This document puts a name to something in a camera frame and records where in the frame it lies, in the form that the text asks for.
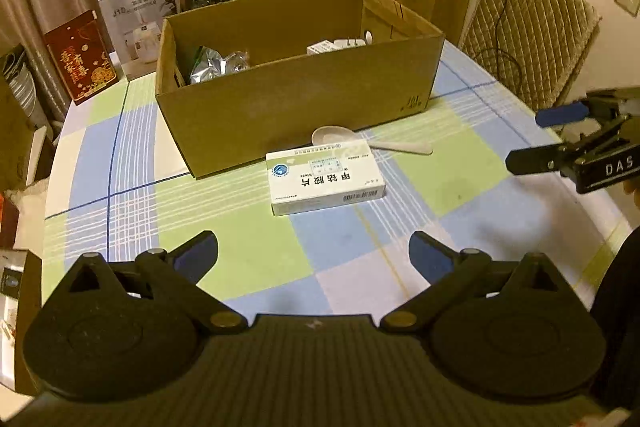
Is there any white plastic spoon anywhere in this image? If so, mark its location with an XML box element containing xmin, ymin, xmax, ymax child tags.
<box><xmin>310</xmin><ymin>125</ymin><xmax>434</xmax><ymax>156</ymax></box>

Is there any red gift box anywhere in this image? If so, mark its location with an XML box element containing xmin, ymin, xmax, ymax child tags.
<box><xmin>42</xmin><ymin>9</ymin><xmax>121</xmax><ymax>107</ymax></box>

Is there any stack of white bowls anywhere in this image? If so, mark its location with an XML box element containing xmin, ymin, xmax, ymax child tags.
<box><xmin>0</xmin><ymin>47</ymin><xmax>40</xmax><ymax>128</ymax></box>

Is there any brown cardboard storage box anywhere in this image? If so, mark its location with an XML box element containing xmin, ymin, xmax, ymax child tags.
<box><xmin>0</xmin><ymin>74</ymin><xmax>57</xmax><ymax>192</ymax></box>

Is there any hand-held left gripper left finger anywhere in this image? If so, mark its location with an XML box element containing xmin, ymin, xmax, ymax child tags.
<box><xmin>62</xmin><ymin>229</ymin><xmax>249</xmax><ymax>336</ymax></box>

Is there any white green medicine box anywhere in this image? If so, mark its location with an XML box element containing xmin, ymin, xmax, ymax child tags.
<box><xmin>264</xmin><ymin>145</ymin><xmax>387</xmax><ymax>217</ymax></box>

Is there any silver foil pack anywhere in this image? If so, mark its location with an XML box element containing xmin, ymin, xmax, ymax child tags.
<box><xmin>188</xmin><ymin>46</ymin><xmax>252</xmax><ymax>86</ymax></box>

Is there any white appliance box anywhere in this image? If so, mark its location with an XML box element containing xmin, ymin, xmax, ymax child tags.
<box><xmin>97</xmin><ymin>0</ymin><xmax>177</xmax><ymax>82</ymax></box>

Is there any person's dark clothing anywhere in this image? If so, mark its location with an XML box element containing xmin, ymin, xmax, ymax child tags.
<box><xmin>589</xmin><ymin>224</ymin><xmax>640</xmax><ymax>410</ymax></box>

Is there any quilted cover chair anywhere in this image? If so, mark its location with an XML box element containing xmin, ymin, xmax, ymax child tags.
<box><xmin>457</xmin><ymin>0</ymin><xmax>602</xmax><ymax>108</ymax></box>

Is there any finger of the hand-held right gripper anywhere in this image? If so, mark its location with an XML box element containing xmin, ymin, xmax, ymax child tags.
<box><xmin>505</xmin><ymin>143</ymin><xmax>574</xmax><ymax>176</ymax></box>
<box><xmin>535</xmin><ymin>101</ymin><xmax>592</xmax><ymax>129</ymax></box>

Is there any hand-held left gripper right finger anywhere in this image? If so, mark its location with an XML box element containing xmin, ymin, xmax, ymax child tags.
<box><xmin>381</xmin><ymin>229</ymin><xmax>579</xmax><ymax>334</ymax></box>

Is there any white printed plastic bag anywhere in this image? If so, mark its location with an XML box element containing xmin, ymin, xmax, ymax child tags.
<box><xmin>4</xmin><ymin>178</ymin><xmax>52</xmax><ymax>250</ymax></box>

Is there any checked tablecloth desktop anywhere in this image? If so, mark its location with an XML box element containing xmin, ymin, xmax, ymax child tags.
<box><xmin>42</xmin><ymin>41</ymin><xmax>635</xmax><ymax>344</ymax></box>

